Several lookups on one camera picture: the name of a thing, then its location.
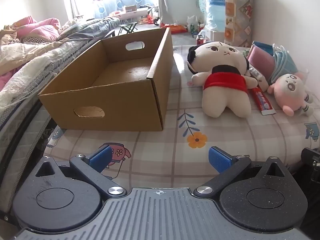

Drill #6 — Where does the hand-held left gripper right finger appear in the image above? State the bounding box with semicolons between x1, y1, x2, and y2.
194;146;288;198

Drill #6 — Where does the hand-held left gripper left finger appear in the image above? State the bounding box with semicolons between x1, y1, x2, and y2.
35;145;127;198

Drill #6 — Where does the brown cardboard box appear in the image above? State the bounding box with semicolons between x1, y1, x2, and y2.
37;27;174;132

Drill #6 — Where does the small pink plush toy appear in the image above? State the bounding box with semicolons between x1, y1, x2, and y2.
267;72;314;117

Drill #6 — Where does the red toothpaste tube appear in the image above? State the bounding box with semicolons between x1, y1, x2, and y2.
247;86;277;116

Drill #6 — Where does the light blue towel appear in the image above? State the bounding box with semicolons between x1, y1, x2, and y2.
267;45;300;84

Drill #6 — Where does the pink sponge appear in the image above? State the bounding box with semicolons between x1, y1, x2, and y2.
247;46;275;79

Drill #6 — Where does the printed checked bed sheet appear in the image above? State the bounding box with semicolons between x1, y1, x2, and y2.
44;44;320;188

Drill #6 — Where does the large red-dress plush doll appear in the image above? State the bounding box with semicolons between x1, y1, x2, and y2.
186;41;258;118

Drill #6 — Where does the white lace blanket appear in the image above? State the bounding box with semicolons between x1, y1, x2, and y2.
0;39;84;112

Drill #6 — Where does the grey-blue blanket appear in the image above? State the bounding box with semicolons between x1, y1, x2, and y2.
59;17;120;40

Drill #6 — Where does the folding stool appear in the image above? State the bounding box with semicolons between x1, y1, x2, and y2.
117;22;138;34

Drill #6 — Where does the red snack packet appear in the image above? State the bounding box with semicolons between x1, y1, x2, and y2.
161;23;188;34

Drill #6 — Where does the pink quilt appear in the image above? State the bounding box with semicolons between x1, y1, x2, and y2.
0;16;62;44

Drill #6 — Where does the patterned rolled mat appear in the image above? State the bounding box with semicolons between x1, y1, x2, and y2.
224;0;254;47

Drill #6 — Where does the white low table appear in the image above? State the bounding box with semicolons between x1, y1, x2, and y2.
110;5;150;22

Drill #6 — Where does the grey window curtain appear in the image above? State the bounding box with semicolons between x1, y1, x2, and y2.
157;0;176;23

